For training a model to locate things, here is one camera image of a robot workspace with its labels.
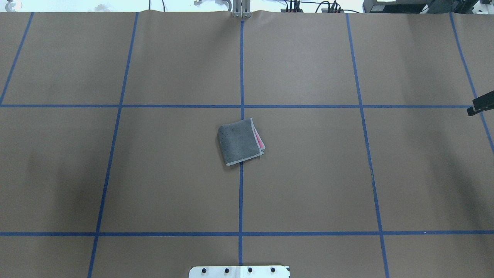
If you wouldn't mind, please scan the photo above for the pink and grey towel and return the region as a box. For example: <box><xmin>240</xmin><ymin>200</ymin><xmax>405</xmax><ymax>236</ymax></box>
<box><xmin>218</xmin><ymin>118</ymin><xmax>266</xmax><ymax>166</ymax></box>

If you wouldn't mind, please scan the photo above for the white pedestal column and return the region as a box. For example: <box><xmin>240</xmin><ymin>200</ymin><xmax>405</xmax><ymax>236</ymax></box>
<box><xmin>188</xmin><ymin>265</ymin><xmax>291</xmax><ymax>278</ymax></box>

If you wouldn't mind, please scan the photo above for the black box with label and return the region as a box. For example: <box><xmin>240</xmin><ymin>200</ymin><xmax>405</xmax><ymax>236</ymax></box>
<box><xmin>362</xmin><ymin>0</ymin><xmax>427</xmax><ymax>14</ymax></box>

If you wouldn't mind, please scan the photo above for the aluminium frame post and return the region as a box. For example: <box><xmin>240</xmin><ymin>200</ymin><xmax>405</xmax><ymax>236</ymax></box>
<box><xmin>230</xmin><ymin>0</ymin><xmax>252</xmax><ymax>19</ymax></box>

